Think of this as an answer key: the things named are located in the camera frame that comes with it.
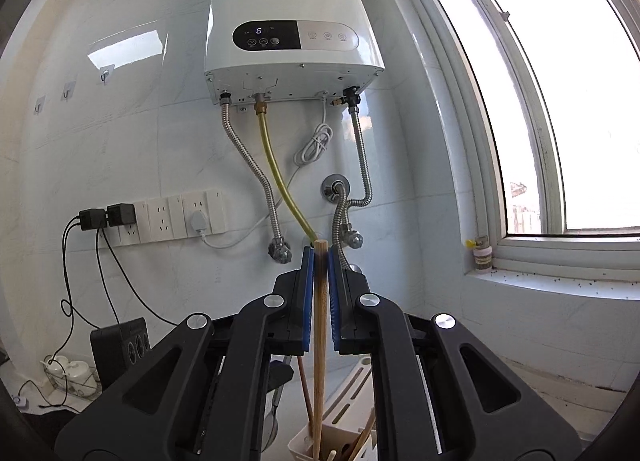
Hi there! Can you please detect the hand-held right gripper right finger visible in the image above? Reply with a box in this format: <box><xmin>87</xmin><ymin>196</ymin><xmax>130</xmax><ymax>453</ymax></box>
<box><xmin>326</xmin><ymin>246</ymin><xmax>583</xmax><ymax>461</ymax></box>

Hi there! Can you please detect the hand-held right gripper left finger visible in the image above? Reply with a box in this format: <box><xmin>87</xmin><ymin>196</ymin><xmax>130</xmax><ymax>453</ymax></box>
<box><xmin>54</xmin><ymin>245</ymin><xmax>317</xmax><ymax>461</ymax></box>

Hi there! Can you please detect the thick pale wooden chopstick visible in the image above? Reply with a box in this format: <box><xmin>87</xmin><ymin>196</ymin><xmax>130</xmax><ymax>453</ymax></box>
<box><xmin>310</xmin><ymin>238</ymin><xmax>331</xmax><ymax>461</ymax></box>

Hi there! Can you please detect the cream slotted utensil holder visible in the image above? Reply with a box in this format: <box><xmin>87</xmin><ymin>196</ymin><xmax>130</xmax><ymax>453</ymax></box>
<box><xmin>287</xmin><ymin>356</ymin><xmax>382</xmax><ymax>461</ymax></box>

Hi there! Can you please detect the small bottle with yellow cap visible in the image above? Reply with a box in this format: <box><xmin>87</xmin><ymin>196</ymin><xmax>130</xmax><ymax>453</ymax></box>
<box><xmin>465</xmin><ymin>236</ymin><xmax>495</xmax><ymax>275</ymax></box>

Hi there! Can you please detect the black device with round sockets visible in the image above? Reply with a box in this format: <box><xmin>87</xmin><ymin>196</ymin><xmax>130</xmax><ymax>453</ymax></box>
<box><xmin>90</xmin><ymin>318</ymin><xmax>152</xmax><ymax>392</ymax></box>

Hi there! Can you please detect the black handled metal utensil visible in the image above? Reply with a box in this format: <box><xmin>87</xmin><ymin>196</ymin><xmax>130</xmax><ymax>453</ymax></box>
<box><xmin>264</xmin><ymin>356</ymin><xmax>294</xmax><ymax>452</ymax></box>

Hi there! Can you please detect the chrome wall flange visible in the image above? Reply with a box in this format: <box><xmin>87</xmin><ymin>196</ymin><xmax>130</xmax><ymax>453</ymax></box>
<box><xmin>320</xmin><ymin>174</ymin><xmax>349</xmax><ymax>203</ymax></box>

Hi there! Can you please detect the yellow hose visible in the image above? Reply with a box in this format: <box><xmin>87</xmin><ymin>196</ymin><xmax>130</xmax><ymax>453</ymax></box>
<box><xmin>252</xmin><ymin>91</ymin><xmax>320</xmax><ymax>242</ymax></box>

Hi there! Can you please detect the white power cable with plug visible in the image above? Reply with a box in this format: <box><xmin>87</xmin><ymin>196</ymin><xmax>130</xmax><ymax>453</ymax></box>
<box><xmin>186</xmin><ymin>94</ymin><xmax>335</xmax><ymax>249</ymax></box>

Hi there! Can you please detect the white wall socket row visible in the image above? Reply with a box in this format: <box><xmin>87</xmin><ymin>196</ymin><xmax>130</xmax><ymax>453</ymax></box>
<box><xmin>96</xmin><ymin>188</ymin><xmax>226</xmax><ymax>248</ymax></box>

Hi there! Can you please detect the white window frame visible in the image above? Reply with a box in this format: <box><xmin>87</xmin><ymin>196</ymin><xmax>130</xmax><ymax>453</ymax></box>
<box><xmin>380</xmin><ymin>0</ymin><xmax>640</xmax><ymax>301</ymax></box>

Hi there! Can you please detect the wire basket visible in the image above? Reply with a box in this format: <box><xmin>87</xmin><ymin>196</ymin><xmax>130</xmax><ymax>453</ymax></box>
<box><xmin>41</xmin><ymin>353</ymin><xmax>99</xmax><ymax>400</ymax></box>

